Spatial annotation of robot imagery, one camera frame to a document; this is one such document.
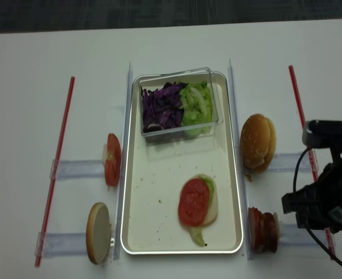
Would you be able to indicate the right upper clear rail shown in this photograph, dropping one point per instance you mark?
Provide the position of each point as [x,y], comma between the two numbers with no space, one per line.
[286,162]

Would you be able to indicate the clear plastic salad box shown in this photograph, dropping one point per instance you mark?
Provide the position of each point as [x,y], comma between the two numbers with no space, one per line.
[182,133]

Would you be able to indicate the tomato slices on stand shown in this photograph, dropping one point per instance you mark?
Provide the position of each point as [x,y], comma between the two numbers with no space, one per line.
[113,160]

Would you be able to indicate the metal tray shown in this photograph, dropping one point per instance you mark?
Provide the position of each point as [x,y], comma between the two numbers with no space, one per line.
[153,176]

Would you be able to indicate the green lettuce shreds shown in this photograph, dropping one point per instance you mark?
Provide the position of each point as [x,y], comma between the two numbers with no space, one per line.
[197,104]

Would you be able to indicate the tomato slice on tray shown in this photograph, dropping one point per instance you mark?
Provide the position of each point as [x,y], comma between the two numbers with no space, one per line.
[194,202]

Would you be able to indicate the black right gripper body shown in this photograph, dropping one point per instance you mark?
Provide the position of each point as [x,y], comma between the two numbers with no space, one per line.
[318,205]

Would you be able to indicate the right lower clear rail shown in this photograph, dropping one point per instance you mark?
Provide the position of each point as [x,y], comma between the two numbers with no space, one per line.
[294,236]

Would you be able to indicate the left lower clear rail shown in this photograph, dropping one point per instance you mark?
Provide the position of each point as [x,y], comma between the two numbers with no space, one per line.
[61,244]

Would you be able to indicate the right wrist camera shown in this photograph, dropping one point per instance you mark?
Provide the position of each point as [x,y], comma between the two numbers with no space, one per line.
[321,134]

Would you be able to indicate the meat slices on stand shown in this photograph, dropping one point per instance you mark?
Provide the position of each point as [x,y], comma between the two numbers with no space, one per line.
[264,231]

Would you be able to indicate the left upper clear rail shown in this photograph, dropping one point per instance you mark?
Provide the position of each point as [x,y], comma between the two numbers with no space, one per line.
[70,169]

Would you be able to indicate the red plastic rod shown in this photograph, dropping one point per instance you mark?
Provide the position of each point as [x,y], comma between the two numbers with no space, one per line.
[40,245]
[311,154]

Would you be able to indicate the left long clear rail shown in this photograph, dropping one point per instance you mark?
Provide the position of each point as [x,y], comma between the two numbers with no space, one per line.
[122,182]

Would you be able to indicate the sesame bun top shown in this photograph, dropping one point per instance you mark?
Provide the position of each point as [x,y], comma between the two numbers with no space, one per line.
[258,143]

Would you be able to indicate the left red plastic rod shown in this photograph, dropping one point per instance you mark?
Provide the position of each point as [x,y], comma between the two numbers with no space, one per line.
[40,245]

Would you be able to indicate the purple cabbage shreds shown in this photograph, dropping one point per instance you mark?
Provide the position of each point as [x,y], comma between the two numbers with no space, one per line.
[162,108]

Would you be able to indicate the bottom bun slice on stand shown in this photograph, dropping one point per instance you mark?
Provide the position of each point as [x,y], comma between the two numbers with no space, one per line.
[98,233]

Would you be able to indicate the right red plastic rod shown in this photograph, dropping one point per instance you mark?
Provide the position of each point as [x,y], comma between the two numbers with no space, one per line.
[311,154]

